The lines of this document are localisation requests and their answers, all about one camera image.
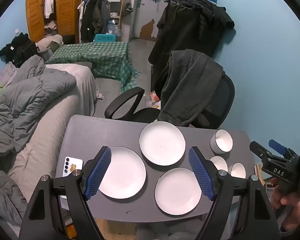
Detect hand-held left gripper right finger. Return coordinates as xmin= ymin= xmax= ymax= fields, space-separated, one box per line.
xmin=188 ymin=146 xmax=282 ymax=240

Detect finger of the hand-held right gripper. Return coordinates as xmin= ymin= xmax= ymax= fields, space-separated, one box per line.
xmin=249 ymin=141 xmax=274 ymax=164
xmin=268 ymin=139 xmax=299 ymax=159

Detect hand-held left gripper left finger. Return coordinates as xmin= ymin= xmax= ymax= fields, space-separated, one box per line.
xmin=19 ymin=146 xmax=112 ymax=240

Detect small white bowl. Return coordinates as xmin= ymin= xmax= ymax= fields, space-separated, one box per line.
xmin=230 ymin=162 xmax=246 ymax=179
xmin=209 ymin=156 xmax=228 ymax=173

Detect white plate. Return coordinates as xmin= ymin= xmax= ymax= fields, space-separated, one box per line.
xmin=154 ymin=167 xmax=203 ymax=215
xmin=97 ymin=146 xmax=147 ymax=200
xmin=139 ymin=121 xmax=186 ymax=166

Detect large white bowl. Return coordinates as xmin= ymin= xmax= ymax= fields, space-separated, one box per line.
xmin=210 ymin=129 xmax=233 ymax=154

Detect person's right hand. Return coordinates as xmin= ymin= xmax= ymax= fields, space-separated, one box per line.
xmin=270 ymin=177 xmax=300 ymax=232

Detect white phone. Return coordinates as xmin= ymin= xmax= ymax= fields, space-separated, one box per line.
xmin=61 ymin=156 xmax=84 ymax=178

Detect black office chair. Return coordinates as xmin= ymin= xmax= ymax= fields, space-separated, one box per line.
xmin=104 ymin=50 xmax=235 ymax=128

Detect bed with grey sheet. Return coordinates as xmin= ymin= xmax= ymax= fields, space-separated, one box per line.
xmin=0 ymin=64 xmax=100 ymax=240

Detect orange plastic bag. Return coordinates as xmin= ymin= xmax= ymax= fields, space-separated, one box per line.
xmin=146 ymin=91 xmax=162 ymax=109

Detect dark grey blanket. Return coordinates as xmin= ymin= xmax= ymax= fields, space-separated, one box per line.
xmin=0 ymin=161 xmax=28 ymax=230

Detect grey puffer jacket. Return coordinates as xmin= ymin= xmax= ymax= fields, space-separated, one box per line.
xmin=0 ymin=55 xmax=77 ymax=155

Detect green checkered cloth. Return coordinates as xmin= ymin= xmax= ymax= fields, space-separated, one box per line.
xmin=46 ymin=41 xmax=142 ymax=93

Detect lavender cloth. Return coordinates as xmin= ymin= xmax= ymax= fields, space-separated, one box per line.
xmin=0 ymin=64 xmax=18 ymax=87

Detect teal box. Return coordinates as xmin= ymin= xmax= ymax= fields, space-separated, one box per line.
xmin=95 ymin=34 xmax=118 ymax=43

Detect beige clothes pile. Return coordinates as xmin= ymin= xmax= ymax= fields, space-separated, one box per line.
xmin=36 ymin=34 xmax=63 ymax=55

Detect clear plastic water jug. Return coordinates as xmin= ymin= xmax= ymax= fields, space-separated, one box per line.
xmin=107 ymin=20 xmax=123 ymax=36

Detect pile of black clothes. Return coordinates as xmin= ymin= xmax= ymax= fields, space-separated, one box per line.
xmin=0 ymin=32 xmax=39 ymax=68

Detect dark clothes on rack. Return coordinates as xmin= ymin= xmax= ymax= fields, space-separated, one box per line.
xmin=77 ymin=0 xmax=110 ymax=43

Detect grey door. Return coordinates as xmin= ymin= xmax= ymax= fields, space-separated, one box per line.
xmin=131 ymin=0 xmax=188 ymax=40

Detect orange wooden wardrobe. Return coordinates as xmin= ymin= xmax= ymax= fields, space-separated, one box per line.
xmin=26 ymin=0 xmax=80 ymax=43

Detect white shirt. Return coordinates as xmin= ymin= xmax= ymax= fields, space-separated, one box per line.
xmin=44 ymin=0 xmax=56 ymax=19

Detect black coats on wall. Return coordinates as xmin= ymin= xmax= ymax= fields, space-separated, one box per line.
xmin=149 ymin=0 xmax=235 ymax=100

